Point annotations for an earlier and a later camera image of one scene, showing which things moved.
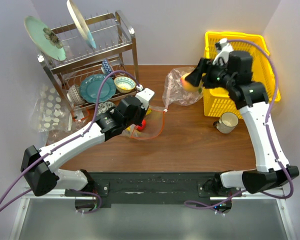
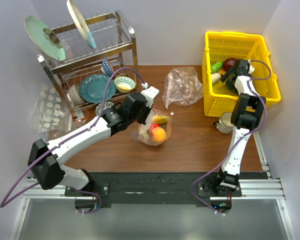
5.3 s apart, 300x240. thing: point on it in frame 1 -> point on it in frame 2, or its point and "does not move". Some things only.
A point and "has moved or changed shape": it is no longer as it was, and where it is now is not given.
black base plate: x=154 y=187 does not move
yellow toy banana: x=128 y=129 -> x=160 y=119
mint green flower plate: x=44 y=39 does not move
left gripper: x=143 y=114 does not move
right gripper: x=195 y=77 -> x=228 y=82
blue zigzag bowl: x=106 y=67 does not move
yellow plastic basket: x=218 y=101 does not move
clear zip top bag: x=152 y=125 has moved or changed shape
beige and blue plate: x=81 y=23 does not move
